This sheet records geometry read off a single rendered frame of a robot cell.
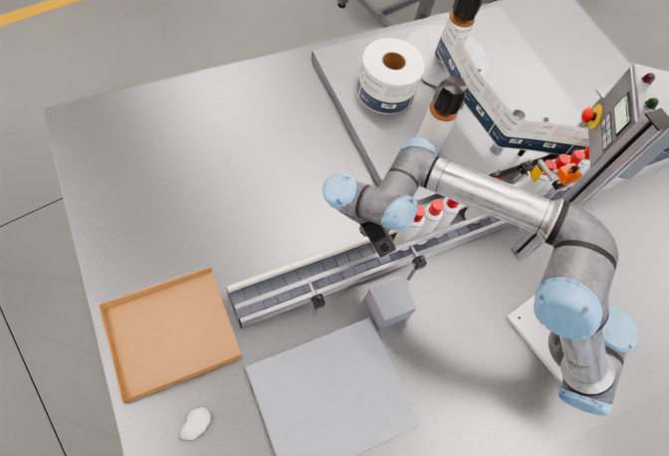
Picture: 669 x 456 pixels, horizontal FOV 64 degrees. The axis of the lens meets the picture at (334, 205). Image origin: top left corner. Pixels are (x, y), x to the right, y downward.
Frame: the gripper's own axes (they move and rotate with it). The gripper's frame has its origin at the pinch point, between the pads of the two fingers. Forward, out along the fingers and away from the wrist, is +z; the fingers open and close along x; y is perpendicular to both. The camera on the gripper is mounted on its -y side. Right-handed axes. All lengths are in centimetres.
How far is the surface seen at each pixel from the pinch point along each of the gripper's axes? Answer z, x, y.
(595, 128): -4, -56, -4
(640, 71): -14, -68, -1
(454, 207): 5.6, -18.7, -1.4
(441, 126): 12.4, -27.2, 24.4
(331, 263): 4.5, 18.6, 1.6
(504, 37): 54, -66, 63
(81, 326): 38, 136, 43
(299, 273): -0.3, 26.9, 2.1
